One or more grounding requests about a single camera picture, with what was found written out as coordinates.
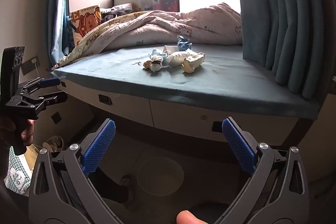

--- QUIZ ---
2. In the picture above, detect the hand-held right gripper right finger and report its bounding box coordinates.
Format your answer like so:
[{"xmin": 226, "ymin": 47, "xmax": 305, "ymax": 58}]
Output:
[{"xmin": 214, "ymin": 117, "xmax": 310, "ymax": 224}]

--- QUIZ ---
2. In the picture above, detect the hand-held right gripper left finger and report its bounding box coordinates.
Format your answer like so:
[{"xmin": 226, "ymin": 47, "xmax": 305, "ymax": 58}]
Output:
[{"xmin": 28, "ymin": 118, "xmax": 124, "ymax": 224}]

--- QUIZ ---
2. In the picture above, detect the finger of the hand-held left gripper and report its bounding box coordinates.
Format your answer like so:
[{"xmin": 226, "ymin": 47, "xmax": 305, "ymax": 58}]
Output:
[
  {"xmin": 17, "ymin": 76, "xmax": 62, "ymax": 94},
  {"xmin": 10, "ymin": 91, "xmax": 68, "ymax": 120}
]

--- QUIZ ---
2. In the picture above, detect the white round bin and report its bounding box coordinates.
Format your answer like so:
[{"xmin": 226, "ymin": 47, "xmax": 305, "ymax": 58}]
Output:
[{"xmin": 137, "ymin": 156, "xmax": 185, "ymax": 197}]

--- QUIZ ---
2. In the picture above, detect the small brown wrapper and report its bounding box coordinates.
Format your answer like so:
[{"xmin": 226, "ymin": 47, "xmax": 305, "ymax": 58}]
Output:
[{"xmin": 142, "ymin": 60, "xmax": 163, "ymax": 72}]

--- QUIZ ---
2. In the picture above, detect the cream wrapper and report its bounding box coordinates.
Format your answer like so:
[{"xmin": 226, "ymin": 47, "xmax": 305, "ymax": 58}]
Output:
[{"xmin": 182, "ymin": 52, "xmax": 206, "ymax": 73}]

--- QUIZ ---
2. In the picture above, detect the light blue mask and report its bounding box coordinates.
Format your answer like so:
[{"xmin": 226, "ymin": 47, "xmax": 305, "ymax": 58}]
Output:
[{"xmin": 149, "ymin": 49, "xmax": 170, "ymax": 63}]

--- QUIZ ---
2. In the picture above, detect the blue wrapper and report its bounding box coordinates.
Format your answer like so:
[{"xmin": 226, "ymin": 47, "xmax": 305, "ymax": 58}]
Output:
[{"xmin": 176, "ymin": 35, "xmax": 193, "ymax": 52}]

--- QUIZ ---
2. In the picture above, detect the person's left hand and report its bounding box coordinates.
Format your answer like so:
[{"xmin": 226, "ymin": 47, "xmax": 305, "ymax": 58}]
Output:
[{"xmin": 0, "ymin": 113, "xmax": 36, "ymax": 151}]

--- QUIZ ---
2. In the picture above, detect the person's right hand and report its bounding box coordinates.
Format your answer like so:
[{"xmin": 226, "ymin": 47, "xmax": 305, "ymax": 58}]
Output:
[{"xmin": 176, "ymin": 210, "xmax": 208, "ymax": 224}]

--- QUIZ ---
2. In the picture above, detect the person's left leg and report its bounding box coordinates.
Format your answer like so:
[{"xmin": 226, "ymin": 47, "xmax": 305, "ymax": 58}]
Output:
[{"xmin": 97, "ymin": 172, "xmax": 132, "ymax": 203}]

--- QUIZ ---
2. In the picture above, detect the beige patterned bag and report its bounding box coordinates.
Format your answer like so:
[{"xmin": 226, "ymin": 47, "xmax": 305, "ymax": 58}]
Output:
[{"xmin": 42, "ymin": 135, "xmax": 65, "ymax": 153}]

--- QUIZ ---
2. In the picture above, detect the white bed drawer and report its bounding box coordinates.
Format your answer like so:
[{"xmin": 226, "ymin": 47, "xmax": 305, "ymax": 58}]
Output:
[
  {"xmin": 56, "ymin": 77, "xmax": 151, "ymax": 127},
  {"xmin": 150, "ymin": 99, "xmax": 300, "ymax": 147}
]

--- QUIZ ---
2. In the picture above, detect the grey sneaker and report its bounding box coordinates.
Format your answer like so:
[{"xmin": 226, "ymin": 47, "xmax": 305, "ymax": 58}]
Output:
[{"xmin": 119, "ymin": 174, "xmax": 135, "ymax": 205}]

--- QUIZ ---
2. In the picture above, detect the cartoon bear pillow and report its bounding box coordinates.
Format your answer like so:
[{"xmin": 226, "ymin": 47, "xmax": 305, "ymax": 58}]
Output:
[{"xmin": 70, "ymin": 4, "xmax": 103, "ymax": 47}]

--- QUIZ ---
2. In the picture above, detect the blue curtain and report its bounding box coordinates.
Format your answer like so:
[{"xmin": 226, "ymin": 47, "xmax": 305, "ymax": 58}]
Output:
[
  {"xmin": 49, "ymin": 0, "xmax": 72, "ymax": 58},
  {"xmin": 236, "ymin": 0, "xmax": 328, "ymax": 100}
]

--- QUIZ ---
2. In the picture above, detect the plaid green white cloth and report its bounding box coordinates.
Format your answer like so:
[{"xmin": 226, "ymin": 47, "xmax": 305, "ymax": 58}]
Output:
[{"xmin": 4, "ymin": 145, "xmax": 40, "ymax": 197}]

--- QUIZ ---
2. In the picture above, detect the patterned grey pillow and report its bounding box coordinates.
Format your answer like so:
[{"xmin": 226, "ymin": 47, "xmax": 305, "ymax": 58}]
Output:
[{"xmin": 101, "ymin": 3, "xmax": 135, "ymax": 20}]

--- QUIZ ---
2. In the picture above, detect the printed blanket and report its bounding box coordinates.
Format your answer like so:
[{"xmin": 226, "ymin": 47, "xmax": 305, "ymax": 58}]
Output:
[{"xmin": 51, "ymin": 3, "xmax": 243, "ymax": 71}]

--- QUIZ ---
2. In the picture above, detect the wall socket panel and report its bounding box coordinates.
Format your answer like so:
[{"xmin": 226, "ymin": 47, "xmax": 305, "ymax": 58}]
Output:
[{"xmin": 20, "ymin": 55, "xmax": 40, "ymax": 75}]

